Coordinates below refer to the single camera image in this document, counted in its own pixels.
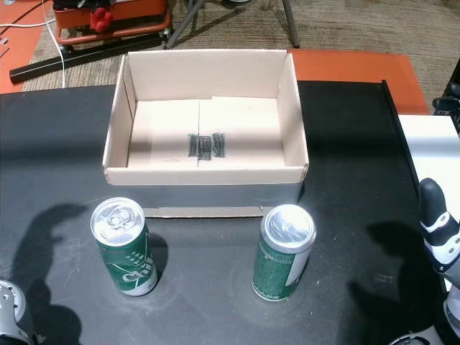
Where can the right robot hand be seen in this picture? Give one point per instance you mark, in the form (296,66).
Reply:
(436,223)

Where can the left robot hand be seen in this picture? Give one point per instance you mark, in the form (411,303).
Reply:
(10,309)

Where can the green can with star print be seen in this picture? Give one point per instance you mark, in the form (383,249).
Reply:
(125,258)

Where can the green can with white panel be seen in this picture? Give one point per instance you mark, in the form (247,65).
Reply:
(273,266)

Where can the open cardboard box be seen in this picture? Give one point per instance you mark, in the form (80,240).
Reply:
(215,72)

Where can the black chair base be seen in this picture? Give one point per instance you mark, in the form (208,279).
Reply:
(449,104)

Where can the orange floor mat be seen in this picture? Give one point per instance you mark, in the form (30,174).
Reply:
(359,66)
(18,54)

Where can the black metal beam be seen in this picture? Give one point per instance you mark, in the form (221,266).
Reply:
(36,70)

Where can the grey metal leg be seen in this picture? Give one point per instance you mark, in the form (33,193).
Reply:
(179,28)
(292,28)

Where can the red knob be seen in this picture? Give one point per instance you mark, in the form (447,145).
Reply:
(100,18)

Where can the black bag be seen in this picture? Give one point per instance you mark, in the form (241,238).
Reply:
(79,4)

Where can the orange equipment cart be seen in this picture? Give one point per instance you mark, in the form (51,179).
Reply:
(136,14)

